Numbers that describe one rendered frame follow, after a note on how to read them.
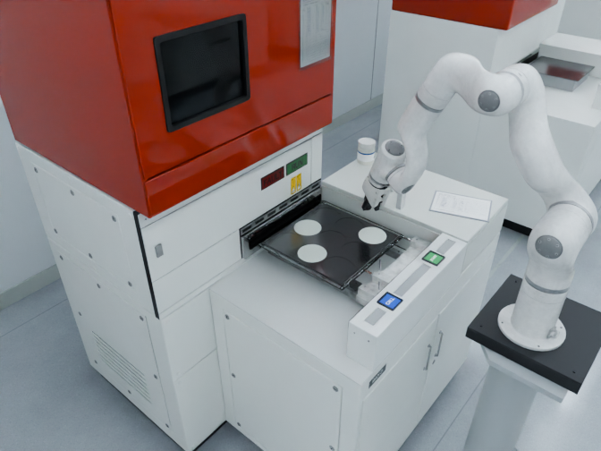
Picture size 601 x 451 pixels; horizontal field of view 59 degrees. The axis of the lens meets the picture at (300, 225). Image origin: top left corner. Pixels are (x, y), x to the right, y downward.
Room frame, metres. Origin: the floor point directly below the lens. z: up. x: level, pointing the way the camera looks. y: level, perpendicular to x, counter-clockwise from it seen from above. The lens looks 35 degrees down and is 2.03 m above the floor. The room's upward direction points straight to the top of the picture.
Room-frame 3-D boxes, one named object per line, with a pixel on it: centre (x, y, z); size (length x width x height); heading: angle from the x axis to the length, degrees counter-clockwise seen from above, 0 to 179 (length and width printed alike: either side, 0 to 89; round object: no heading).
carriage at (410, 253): (1.36, -0.32, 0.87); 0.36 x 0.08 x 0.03; 140
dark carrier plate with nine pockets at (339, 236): (1.52, -0.11, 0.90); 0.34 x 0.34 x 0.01; 50
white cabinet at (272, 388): (1.51, -0.24, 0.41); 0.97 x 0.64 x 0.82; 140
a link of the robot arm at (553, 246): (1.11, -0.67, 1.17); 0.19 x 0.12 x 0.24; 139
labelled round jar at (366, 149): (1.98, -0.27, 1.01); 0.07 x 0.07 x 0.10
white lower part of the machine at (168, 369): (1.73, 0.45, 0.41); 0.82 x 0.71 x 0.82; 140
